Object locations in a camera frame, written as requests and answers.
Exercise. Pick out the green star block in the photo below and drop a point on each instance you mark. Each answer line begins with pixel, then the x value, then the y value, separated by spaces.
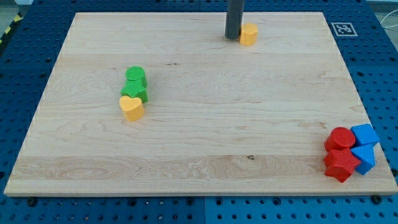
pixel 135 89

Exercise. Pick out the white fiducial marker tag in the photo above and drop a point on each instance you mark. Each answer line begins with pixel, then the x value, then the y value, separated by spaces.
pixel 344 29

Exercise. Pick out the yellow heart block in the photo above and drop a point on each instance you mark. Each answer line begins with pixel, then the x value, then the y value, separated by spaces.
pixel 132 108

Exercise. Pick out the blue cube block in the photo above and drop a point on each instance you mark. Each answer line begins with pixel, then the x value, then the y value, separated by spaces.
pixel 364 134

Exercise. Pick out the yellow black hazard tape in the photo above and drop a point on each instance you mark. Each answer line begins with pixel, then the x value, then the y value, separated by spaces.
pixel 11 28

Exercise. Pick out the green cylinder block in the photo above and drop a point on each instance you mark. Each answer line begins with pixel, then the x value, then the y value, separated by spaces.
pixel 136 73

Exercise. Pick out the red cylinder block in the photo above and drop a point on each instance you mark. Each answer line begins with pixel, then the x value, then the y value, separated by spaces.
pixel 339 138

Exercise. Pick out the yellow hexagon block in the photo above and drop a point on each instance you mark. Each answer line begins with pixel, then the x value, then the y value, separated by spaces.
pixel 249 33

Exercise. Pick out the red star block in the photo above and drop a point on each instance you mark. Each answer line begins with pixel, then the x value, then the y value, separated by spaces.
pixel 340 164

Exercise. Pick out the blue triangle block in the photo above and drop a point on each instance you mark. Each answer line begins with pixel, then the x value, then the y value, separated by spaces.
pixel 365 154

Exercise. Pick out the wooden board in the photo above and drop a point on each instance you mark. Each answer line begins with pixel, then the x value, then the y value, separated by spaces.
pixel 222 118

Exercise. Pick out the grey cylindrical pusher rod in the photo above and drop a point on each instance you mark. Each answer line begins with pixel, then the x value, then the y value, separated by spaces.
pixel 234 16

